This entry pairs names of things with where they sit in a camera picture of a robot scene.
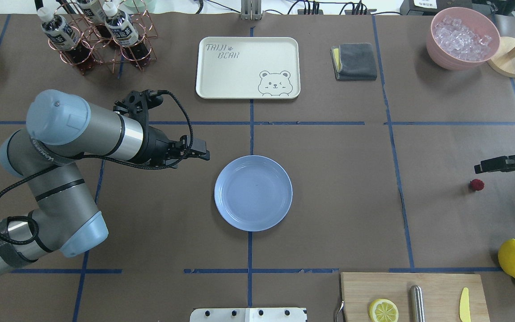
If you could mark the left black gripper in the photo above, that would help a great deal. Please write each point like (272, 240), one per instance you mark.
(155, 145)

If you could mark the red strawberry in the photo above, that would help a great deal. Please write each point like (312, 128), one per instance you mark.
(476, 185)

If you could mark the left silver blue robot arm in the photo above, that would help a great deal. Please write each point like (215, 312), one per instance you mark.
(51, 207)

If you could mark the blue round plate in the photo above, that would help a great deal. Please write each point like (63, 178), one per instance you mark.
(253, 193)

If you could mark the cream bear tray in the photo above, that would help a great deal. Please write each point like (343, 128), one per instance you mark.
(248, 68)

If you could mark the pink bowl with ice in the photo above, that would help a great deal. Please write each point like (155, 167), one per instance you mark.
(461, 38)

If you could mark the yellow plastic knife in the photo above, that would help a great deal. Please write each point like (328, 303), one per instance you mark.
(464, 305)

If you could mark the green bowl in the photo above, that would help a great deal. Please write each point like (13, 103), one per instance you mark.
(137, 6)

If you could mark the drink bottle white cap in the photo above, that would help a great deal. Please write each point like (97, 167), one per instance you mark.
(65, 39)

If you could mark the grey yellow folded cloth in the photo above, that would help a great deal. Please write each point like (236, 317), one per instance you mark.
(354, 62)

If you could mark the lemon half slice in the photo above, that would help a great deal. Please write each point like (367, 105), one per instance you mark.
(383, 310)

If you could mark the copper wire bottle rack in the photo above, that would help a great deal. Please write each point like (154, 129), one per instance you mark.
(105, 51)

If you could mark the aluminium frame post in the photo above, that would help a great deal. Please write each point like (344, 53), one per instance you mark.
(251, 10)

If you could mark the steel black handled rod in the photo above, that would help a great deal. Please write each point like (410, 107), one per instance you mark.
(417, 303)

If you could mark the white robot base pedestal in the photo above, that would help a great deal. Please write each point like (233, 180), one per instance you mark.
(267, 314)

